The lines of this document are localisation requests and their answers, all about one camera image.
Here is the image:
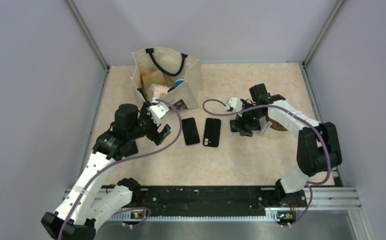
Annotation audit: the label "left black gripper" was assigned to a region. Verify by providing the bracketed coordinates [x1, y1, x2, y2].
[128, 101, 171, 145]

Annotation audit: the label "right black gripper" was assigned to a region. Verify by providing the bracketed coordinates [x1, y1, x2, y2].
[232, 99, 265, 137]

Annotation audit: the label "black smartphone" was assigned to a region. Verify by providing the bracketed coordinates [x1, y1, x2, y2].
[181, 117, 201, 146]

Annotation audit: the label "black phone case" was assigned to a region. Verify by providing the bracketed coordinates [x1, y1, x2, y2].
[202, 118, 222, 148]

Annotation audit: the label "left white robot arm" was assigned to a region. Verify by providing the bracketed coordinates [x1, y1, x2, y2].
[41, 101, 171, 240]

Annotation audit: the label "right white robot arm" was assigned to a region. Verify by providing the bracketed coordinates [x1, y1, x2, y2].
[226, 83, 343, 206]

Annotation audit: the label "black phone at left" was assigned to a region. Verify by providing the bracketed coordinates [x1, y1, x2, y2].
[122, 141, 139, 158]

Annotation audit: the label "paper cup with label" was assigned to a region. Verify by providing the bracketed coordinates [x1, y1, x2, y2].
[259, 116, 289, 140]

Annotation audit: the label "snack packets in bag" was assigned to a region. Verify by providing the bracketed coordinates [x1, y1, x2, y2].
[140, 70, 185, 101]

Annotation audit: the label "beige canvas tote bag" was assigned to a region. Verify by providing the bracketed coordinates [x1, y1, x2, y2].
[130, 47, 204, 110]

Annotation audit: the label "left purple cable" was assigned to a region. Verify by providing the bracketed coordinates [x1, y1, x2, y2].
[57, 98, 183, 240]

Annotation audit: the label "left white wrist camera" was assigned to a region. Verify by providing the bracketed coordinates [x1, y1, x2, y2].
[148, 102, 170, 127]

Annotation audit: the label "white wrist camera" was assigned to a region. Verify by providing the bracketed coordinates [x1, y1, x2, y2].
[148, 102, 170, 127]
[225, 97, 243, 112]

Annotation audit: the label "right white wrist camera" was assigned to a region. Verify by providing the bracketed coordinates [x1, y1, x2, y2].
[225, 97, 243, 112]

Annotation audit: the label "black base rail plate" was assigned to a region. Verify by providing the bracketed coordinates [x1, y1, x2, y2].
[128, 185, 307, 217]

